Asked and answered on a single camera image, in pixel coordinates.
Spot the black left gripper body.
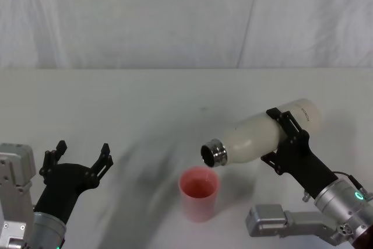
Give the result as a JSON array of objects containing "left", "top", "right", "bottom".
[{"left": 33, "top": 162, "right": 99, "bottom": 226}]

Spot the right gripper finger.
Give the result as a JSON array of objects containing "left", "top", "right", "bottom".
[
  {"left": 266, "top": 107, "right": 305, "bottom": 142},
  {"left": 260, "top": 150, "right": 281, "bottom": 174}
]

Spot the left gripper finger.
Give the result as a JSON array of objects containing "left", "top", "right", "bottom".
[
  {"left": 38, "top": 141, "right": 69, "bottom": 178},
  {"left": 86, "top": 143, "right": 114, "bottom": 188}
]

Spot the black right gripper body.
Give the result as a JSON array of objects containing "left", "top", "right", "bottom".
[{"left": 276, "top": 130, "right": 339, "bottom": 201}]

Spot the cream vacuum bottle steel neck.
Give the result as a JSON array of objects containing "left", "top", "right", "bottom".
[{"left": 200, "top": 97, "right": 325, "bottom": 169}]

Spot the white table cloth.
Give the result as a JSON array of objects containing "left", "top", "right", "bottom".
[{"left": 0, "top": 67, "right": 373, "bottom": 249}]

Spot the pink cup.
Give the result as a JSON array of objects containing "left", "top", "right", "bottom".
[{"left": 178, "top": 166, "right": 220, "bottom": 224}]

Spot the white curtain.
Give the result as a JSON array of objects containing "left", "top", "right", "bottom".
[{"left": 0, "top": 0, "right": 373, "bottom": 71}]

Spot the thin dark cable silver plug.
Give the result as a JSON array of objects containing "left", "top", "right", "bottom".
[{"left": 302, "top": 171, "right": 367, "bottom": 204}]

